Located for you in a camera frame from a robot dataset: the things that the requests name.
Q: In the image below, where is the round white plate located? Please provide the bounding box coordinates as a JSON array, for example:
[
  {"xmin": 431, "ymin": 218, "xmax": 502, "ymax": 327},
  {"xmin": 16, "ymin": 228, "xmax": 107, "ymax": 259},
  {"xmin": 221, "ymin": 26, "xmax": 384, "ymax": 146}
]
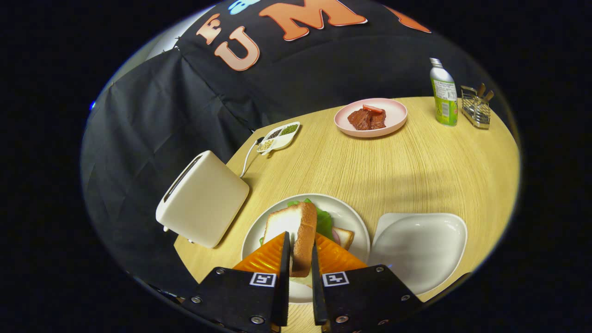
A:
[{"xmin": 241, "ymin": 193, "xmax": 371, "ymax": 304}]

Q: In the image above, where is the white toaster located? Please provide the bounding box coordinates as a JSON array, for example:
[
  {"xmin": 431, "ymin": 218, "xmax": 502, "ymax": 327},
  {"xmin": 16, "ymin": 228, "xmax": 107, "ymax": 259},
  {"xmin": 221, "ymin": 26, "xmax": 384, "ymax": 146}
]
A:
[{"xmin": 155, "ymin": 150, "xmax": 250, "ymax": 249}]

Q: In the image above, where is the bread slice under ham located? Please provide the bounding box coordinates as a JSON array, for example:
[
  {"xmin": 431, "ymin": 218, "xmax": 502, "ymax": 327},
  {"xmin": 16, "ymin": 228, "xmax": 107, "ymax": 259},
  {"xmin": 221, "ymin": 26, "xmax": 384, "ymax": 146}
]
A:
[{"xmin": 331, "ymin": 227, "xmax": 355, "ymax": 251}]

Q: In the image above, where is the silver bottle with green label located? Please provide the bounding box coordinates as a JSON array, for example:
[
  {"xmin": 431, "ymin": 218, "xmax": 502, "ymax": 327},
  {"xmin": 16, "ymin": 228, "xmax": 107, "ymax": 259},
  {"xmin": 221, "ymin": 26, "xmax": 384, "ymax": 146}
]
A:
[{"xmin": 429, "ymin": 57, "xmax": 459, "ymax": 127}]

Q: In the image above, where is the pink plate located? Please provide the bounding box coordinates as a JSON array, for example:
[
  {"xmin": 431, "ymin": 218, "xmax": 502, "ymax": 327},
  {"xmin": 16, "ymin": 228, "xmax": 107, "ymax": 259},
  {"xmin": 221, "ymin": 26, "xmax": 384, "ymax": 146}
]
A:
[{"xmin": 334, "ymin": 98, "xmax": 408, "ymax": 138}]

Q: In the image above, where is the white divided dish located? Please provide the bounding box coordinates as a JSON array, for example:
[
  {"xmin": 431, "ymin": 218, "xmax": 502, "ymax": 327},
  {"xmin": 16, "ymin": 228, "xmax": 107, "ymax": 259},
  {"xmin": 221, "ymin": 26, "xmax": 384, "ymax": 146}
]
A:
[{"xmin": 257, "ymin": 121, "xmax": 301, "ymax": 155}]

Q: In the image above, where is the black backdrop cloth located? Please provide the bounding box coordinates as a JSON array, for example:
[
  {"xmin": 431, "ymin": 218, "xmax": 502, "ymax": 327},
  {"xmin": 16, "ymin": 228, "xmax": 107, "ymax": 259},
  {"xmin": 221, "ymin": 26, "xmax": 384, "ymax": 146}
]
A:
[{"xmin": 81, "ymin": 0, "xmax": 509, "ymax": 296}]

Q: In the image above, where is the white squarish dish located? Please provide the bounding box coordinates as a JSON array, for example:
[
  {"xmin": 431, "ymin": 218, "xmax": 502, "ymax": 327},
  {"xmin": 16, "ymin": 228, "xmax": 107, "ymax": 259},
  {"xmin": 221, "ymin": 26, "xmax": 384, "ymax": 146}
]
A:
[{"xmin": 368, "ymin": 212, "xmax": 468, "ymax": 296}]

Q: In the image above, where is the white toaster cable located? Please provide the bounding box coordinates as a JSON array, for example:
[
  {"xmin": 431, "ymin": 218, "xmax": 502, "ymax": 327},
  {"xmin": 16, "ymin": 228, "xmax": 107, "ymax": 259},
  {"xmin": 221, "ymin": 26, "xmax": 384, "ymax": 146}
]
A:
[{"xmin": 239, "ymin": 137, "xmax": 264, "ymax": 179}]

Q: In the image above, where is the metal wire utensil holder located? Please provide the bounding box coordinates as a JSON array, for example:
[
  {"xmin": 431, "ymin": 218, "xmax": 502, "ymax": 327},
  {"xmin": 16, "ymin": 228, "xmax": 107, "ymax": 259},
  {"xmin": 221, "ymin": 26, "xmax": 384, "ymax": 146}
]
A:
[{"xmin": 461, "ymin": 85, "xmax": 492, "ymax": 130}]

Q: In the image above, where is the toasted bread slice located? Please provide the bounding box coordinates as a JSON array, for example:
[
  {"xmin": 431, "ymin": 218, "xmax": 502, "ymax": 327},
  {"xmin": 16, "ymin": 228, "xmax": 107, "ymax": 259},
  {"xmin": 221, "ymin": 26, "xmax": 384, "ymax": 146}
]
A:
[{"xmin": 264, "ymin": 202, "xmax": 318, "ymax": 278}]

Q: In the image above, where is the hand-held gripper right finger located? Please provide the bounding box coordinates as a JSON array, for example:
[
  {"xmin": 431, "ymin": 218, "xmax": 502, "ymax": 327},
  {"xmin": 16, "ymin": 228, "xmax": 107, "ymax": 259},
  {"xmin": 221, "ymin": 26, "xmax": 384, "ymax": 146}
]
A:
[{"xmin": 311, "ymin": 233, "xmax": 424, "ymax": 333}]

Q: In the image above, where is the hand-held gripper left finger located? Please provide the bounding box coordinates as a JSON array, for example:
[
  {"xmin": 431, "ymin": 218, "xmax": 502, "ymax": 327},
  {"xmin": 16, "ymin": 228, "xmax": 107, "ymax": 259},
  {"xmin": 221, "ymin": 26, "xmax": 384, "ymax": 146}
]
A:
[{"xmin": 181, "ymin": 231, "xmax": 292, "ymax": 333}]

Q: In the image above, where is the green lettuce leaf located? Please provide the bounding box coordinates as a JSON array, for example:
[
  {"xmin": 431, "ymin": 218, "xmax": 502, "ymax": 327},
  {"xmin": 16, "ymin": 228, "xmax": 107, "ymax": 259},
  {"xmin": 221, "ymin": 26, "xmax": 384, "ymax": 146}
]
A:
[{"xmin": 259, "ymin": 198, "xmax": 334, "ymax": 246}]

